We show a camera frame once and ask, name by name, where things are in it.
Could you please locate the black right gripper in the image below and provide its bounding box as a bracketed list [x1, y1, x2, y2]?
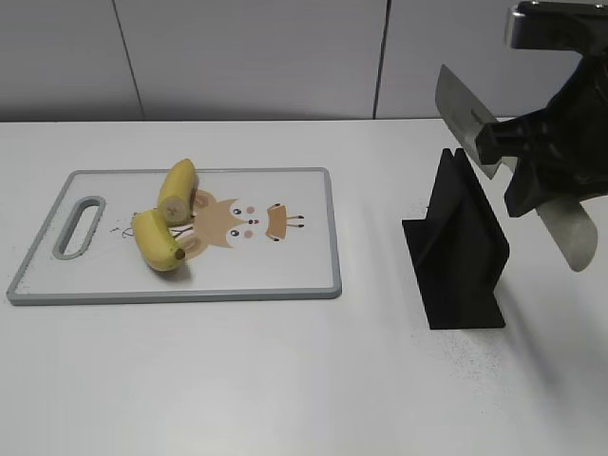
[475, 1, 607, 218]

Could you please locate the steel cleaver white handle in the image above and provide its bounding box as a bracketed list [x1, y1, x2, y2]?
[434, 65, 599, 272]

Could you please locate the yellow plastic banana tip half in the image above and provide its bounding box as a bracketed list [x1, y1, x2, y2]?
[157, 159, 199, 226]

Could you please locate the yellow plastic banana stem half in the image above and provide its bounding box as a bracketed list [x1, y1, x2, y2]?
[131, 209, 185, 273]

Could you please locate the black knife stand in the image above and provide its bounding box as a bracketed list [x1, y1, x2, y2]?
[402, 148, 509, 330]

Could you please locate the white grey deer cutting board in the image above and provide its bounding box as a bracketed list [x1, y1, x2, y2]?
[7, 167, 342, 306]

